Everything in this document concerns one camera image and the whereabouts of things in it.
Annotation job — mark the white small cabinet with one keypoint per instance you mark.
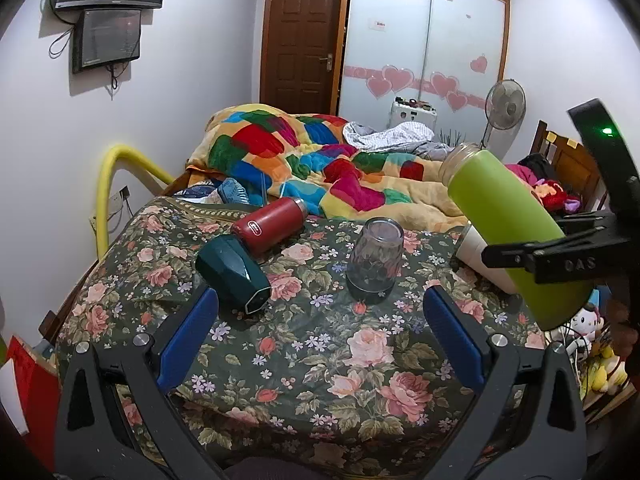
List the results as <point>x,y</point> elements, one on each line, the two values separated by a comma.
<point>412,111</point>

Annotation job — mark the colourful patchwork blanket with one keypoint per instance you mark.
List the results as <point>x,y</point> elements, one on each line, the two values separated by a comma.
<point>274,154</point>

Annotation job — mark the dark green hexagonal cup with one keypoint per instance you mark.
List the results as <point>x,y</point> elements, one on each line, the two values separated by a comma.
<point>227,266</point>

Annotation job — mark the white thermos cup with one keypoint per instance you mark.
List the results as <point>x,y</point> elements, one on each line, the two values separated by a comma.
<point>470,246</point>

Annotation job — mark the brown wooden door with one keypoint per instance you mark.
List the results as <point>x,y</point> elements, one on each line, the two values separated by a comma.
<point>299,41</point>

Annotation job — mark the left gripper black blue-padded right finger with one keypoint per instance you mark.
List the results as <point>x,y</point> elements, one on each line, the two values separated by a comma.
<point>525,420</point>

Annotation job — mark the clear glass cup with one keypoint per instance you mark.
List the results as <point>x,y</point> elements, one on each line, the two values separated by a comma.
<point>375,260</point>

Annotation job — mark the small black wall monitor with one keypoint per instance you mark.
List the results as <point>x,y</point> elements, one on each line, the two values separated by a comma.
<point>104,37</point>

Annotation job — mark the red paper bag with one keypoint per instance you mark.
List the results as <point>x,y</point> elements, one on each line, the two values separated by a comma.
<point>39,391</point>

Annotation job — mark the wooden headboard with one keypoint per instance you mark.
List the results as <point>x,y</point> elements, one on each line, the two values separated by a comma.
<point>572,165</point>

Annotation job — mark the white patterned cloth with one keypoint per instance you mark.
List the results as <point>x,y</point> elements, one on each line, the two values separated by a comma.
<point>407,137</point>

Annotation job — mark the floral bed sheet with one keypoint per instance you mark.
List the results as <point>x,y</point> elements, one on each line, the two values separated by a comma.
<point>356,388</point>

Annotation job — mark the yellow foam tube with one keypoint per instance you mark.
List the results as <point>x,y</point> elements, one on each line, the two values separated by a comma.
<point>114,155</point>

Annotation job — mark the green thermos bottle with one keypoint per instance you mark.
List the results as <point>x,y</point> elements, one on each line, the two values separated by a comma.
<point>504,211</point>

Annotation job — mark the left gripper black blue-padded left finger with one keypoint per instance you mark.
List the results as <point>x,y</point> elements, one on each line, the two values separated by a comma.
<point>94,439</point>

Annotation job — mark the standing electric fan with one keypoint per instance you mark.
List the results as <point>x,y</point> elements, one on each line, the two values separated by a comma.
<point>505,107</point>

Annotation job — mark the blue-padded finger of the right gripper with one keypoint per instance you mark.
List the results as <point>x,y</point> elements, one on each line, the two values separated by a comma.
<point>559,261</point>

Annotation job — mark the red thermos bottle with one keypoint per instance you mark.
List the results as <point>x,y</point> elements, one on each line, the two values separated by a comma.
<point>270,225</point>

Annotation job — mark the red plush toy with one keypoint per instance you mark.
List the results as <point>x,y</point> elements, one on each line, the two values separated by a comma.
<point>554,198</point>

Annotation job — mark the wardrobe with heart stickers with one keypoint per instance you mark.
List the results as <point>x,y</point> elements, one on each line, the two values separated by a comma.
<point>448,53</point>

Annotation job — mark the yellow plush toy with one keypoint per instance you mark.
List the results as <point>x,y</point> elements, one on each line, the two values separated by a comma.
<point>605,373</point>

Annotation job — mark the white kitty plush toy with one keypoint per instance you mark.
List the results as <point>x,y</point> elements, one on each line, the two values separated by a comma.
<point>585,325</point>

